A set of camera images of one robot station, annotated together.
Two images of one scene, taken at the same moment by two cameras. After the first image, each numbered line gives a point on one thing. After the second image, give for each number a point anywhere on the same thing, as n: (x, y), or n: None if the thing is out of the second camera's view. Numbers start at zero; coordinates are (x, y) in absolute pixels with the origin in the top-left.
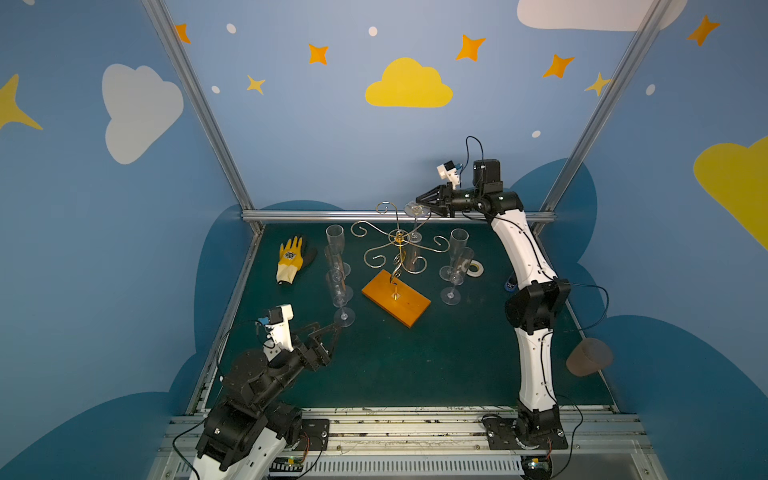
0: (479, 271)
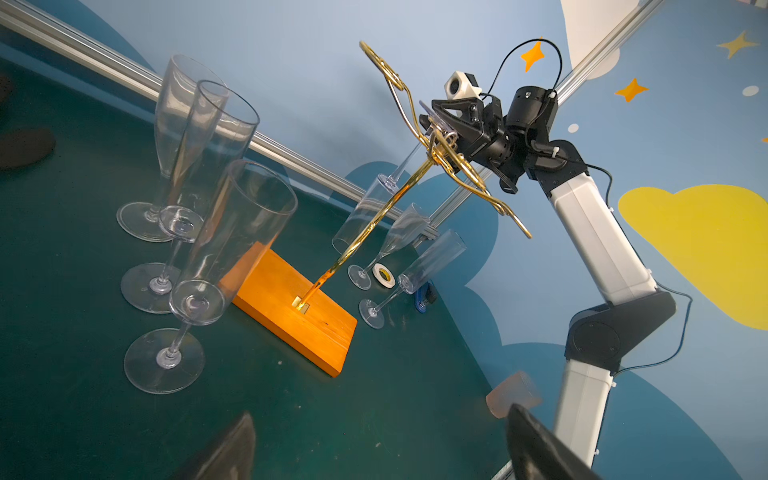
0: (383, 276)
